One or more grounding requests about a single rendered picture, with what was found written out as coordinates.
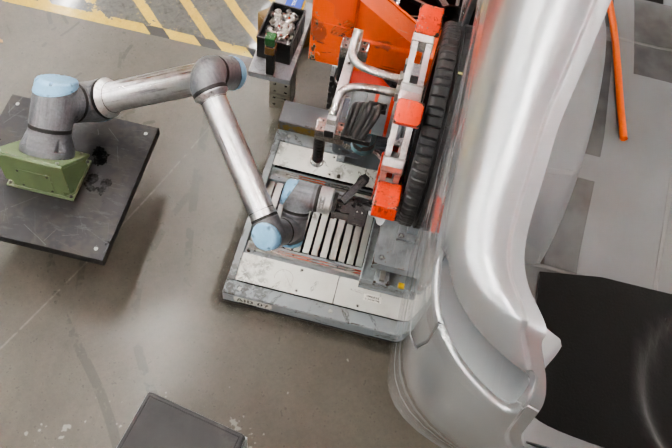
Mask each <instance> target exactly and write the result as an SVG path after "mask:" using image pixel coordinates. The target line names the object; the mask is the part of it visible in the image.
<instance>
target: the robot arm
mask: <svg viewBox="0 0 672 448"><path fill-rule="evenodd" d="M246 77H247V70H246V67H245V64H244V63H243V61H242V60H241V59H239V58H238V57H235V56H232V55H229V56H221V55H206V56H204V57H201V58H200V59H199V60H198V61H197V62H196V63H192V64H188V65H183V66H179V67H174V68H170V69H165V70H161V71H156V72H152V73H147V74H143V75H138V76H134V77H129V78H125V79H120V80H116V81H113V80H111V79H109V78H100V79H95V80H91V81H85V82H78V80H77V79H75V78H73V77H69V76H65V75H64V76H61V75H57V74H44V75H39V76H37V77H36V78H35V79H34V83H33V87H32V95H31V103H30V111H29V118H28V126H27V130H26V132H25V134H24V135H23V137H22V139H21V141H20V143H19V151H20V152H22V153H24V154H26V155H29V156H33V157H37V158H42V159H49V160H68V159H72V158H74V157H75V147H74V143H73V139H72V129H73V123H87V122H104V121H107V120H110V119H112V118H115V117H117V116H118V115H119V114H120V112H121V111H123V110H128V109H133V108H138V107H143V106H148V105H153V104H158V103H163V102H168V101H173V100H178V99H183V98H188V97H193V99H194V101H195V102H196V103H199V104H201V105H202V108H203V110H204V112H205V115H206V117H207V119H208V122H209V124H210V126H211V129H212V131H213V133H214V136H215V138H216V140H217V143H218V145H219V147H220V150H221V152H222V154H223V157H224V159H225V161H226V164H227V166H228V168H229V171H230V173H231V175H232V178H233V180H234V182H235V185H236V187H237V189H238V192H239V194H240V196H241V198H242V201H243V203H244V205H245V208H246V210H247V212H248V215H249V217H250V219H251V224H252V226H253V230H252V240H253V242H254V244H255V245H256V246H257V247H258V248H259V249H261V250H265V251H268V250H274V249H277V248H278V247H281V246H283V247H286V248H297V247H300V246H301V245H302V243H303V240H304V237H305V230H306V226H307V221H308V217H309V212H310V211H313V212H318V213H322V214H326V215H329V213H330V211H331V217H330V218H331V219H334V218H337V219H341V220H345V221H347V224H350V225H354V226H358V227H363V226H364V222H365V220H366V216H367V211H368V214H369V215H370V213H371V206H372V205H373V203H372V200H368V199H365V198H361V197H355V196H354V195H355V194H356V193H357V192H358V191H359V190H360V189H361V188H362V187H364V186H366V185H367V184H368V182H369V179H370V178H369V177H368V176H367V175H366V174H363V175H361V176H359V177H358V179H357V181H356V182H355V183H354V184H353V185H352V186H351V187H350V188H349V189H348V190H347V191H346V192H345V193H344V194H343V195H342V196H341V197H340V199H338V198H339V192H335V189H334V188H330V187H326V186H321V185H317V184H313V183H309V182H305V181H301V180H296V179H288V180H287V182H286V184H285V186H284V189H283V192H282V195H281V199H280V203H281V204H282V205H283V209H282V213H281V218H280V217H279V215H278V213H277V210H276V209H275V207H274V205H273V203H272V200H271V198H270V196H269V193H268V191H267V189H266V187H265V184H264V182H263V180H262V177H261V175H260V173H259V170H258V168H257V166H256V163H255V161H254V159H253V156H252V154H251V152H250V150H249V147H248V145H247V143H246V140H245V138H244V136H243V133H242V131H241V129H240V126H239V124H238V122H237V120H236V117H235V115H234V113H233V110H232V108H231V106H230V103H229V101H228V99H227V96H226V93H227V91H228V90H230V91H235V90H238V89H240V88H241V87H242V86H243V85H244V83H245V81H246ZM349 199H350V200H349ZM347 201H348V202H347ZM346 202H347V203H346ZM370 216H371V215H370ZM355 224H357V225H355ZM359 225H360V226H359Z"/></svg>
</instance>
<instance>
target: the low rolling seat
mask: <svg viewBox="0 0 672 448"><path fill-rule="evenodd" d="M116 448H247V437H245V436H244V435H243V434H242V433H240V432H238V431H235V430H233V429H231V428H229V427H227V426H224V425H222V424H220V423H218V422H216V421H214V420H211V419H209V418H207V417H205V416H203V415H200V414H198V413H196V412H194V411H192V410H190V409H187V408H185V407H183V406H181V405H179V404H176V403H174V402H172V401H170V400H168V399H165V398H163V397H161V396H159V395H157V394H155V393H151V392H149V393H148V394H147V395H146V396H145V398H144V400H143V402H142V403H141V405H140V407H139V409H138V410H137V412H136V414H135V416H134V417H133V419H132V421H131V423H130V424H129V426H128V428H127V430H126V432H125V433H124V435H123V437H122V439H121V440H120V442H119V444H118V446H117V447H116Z"/></svg>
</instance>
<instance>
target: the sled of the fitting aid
mask: <svg viewBox="0 0 672 448"><path fill-rule="evenodd" d="M380 226H381V225H378V224H377V223H376V219H375V217H374V221H373V225H372V229H371V233H370V238H369V242H368V246H367V250H366V254H365V259H364V263H363V267H362V271H361V275H360V279H359V284H358V287H360V288H364V289H368V290H372V291H376V292H380V293H384V294H388V295H392V296H396V297H400V298H402V295H403V290H404V285H405V280H406V276H404V275H400V274H396V273H392V272H388V271H383V270H379V269H375V268H372V267H371V264H372V260H373V256H374V251H375V247H376V243H377V239H378V234H379V230H380Z"/></svg>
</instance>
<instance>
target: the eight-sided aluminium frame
mask: <svg viewBox="0 0 672 448"><path fill-rule="evenodd" d="M434 40H435V37H433V36H429V35H425V34H420V33H416V32H415V31H414V33H413V37H412V41H411V45H410V53H409V57H408V62H407V66H406V70H405V74H404V78H403V81H402V82H401V86H400V90H399V95H398V99H399V98H405V99H409V100H413V101H417V102H421V98H422V94H423V90H424V86H423V85H424V81H425V76H426V72H427V68H428V63H429V59H430V54H431V53H432V49H433V45H434ZM416 51H419V52H423V53H422V57H421V60H420V64H421V69H420V73H419V78H418V82H417V84H412V83H409V81H410V76H411V72H412V68H413V64H414V59H415V55H416ZM398 99H397V101H398ZM398 126H399V125H397V124H394V123H393V124H392V128H391V132H390V136H389V138H388V140H387V144H386V145H387V147H386V150H385V152H384V156H383V160H382V164H381V168H380V171H381V172H380V175H379V176H378V181H379V180H381V181H386V182H390V183H394V184H399V180H400V177H401V176H402V174H403V170H404V166H405V162H406V158H407V155H406V154H407V150H408V146H409V142H410V138H411V134H412V130H413V128H410V127H406V131H405V135H404V138H400V139H399V140H395V138H396V134H397V130H398ZM393 146H396V147H399V149H398V152H394V151H392V150H393ZM387 173H392V178H388V177H386V174H387ZM378 181H377V184H378Z"/></svg>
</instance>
